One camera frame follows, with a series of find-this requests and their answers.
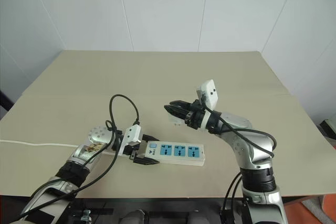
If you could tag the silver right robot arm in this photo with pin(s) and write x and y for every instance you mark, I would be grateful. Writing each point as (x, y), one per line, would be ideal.
(244, 142)

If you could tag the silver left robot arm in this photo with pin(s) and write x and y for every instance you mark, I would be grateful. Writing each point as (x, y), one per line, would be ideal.
(97, 134)

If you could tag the white power strip blue sockets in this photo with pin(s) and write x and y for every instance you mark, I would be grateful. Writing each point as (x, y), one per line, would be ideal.
(178, 151)

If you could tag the white charger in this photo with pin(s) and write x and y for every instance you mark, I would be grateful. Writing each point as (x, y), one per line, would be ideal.
(175, 119)

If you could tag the grey rounded shape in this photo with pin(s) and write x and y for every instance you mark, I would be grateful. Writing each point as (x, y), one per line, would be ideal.
(135, 217)

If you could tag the black frame under table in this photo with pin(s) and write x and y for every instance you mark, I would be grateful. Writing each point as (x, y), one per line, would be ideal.
(168, 204)

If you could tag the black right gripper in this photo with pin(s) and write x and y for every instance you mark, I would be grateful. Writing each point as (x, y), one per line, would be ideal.
(195, 116)

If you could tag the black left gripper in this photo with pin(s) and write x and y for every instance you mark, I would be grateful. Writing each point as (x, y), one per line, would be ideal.
(129, 152)

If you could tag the small metal bracket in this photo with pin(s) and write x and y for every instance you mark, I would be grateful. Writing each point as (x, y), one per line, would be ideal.
(85, 215)

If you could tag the dark object beside table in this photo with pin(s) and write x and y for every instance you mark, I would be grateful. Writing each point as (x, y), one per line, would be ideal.
(3, 102)

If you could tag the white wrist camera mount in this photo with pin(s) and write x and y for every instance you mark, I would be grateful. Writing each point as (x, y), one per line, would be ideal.
(132, 133)
(208, 93)

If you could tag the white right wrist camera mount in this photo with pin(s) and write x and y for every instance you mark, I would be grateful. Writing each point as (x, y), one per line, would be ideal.
(208, 93)

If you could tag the black grey box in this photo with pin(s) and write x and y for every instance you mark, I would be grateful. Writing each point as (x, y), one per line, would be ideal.
(328, 127)

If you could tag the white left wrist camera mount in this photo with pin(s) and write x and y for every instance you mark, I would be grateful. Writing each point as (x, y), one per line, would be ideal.
(132, 133)

